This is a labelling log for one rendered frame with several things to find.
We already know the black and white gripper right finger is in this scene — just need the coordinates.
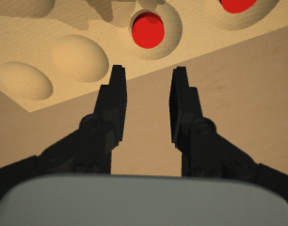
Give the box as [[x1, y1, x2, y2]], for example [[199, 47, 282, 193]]
[[169, 66, 288, 203]]

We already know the tan tray with round pockets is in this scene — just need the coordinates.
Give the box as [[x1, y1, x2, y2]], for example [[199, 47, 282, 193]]
[[0, 0, 288, 112]]

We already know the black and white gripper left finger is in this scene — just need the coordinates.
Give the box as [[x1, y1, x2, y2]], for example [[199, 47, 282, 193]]
[[0, 65, 127, 201]]

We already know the red disc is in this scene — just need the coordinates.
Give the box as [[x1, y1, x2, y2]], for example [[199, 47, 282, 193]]
[[132, 12, 165, 49], [219, 0, 257, 13]]

